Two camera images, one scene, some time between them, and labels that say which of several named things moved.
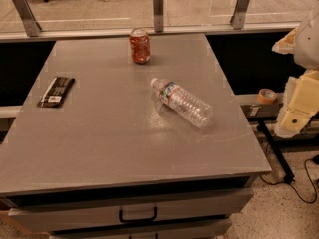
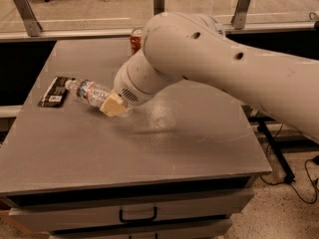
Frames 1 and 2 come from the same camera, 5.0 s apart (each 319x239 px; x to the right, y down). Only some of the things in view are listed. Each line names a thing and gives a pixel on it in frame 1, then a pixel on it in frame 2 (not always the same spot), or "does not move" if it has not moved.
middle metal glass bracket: (159, 10) does not move
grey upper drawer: (54, 218) does not move
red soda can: (140, 45) does not move
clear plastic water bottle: (183, 103) → (88, 92)
